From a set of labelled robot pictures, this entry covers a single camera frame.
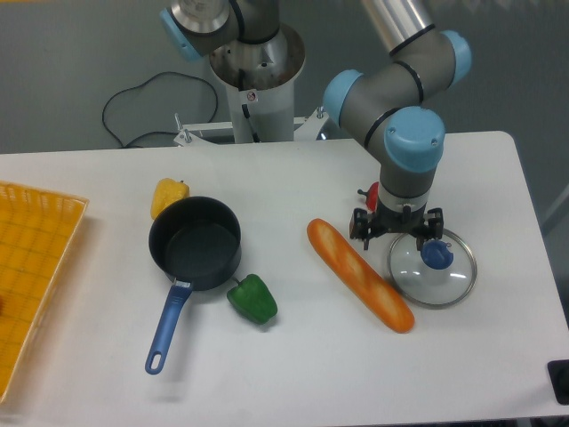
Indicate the yellow plastic basket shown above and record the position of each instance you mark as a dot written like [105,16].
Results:
[38,227]

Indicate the green bell pepper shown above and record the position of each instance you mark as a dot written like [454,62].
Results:
[252,299]

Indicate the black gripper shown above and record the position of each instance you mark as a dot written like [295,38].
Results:
[365,226]

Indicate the black object at table edge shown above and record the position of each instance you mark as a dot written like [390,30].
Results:
[558,374]

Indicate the red bell pepper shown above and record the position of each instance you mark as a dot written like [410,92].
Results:
[370,195]

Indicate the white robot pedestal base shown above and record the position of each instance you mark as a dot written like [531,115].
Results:
[259,81]

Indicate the yellow bell pepper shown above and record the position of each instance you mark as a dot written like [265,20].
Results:
[167,192]

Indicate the glass lid with blue knob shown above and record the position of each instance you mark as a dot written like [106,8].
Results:
[438,276]

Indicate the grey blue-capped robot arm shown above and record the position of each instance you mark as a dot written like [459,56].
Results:
[382,112]

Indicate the black saucepan with blue handle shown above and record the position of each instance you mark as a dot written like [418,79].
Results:
[196,243]

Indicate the long orange baguette bread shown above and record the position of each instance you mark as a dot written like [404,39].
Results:
[359,277]

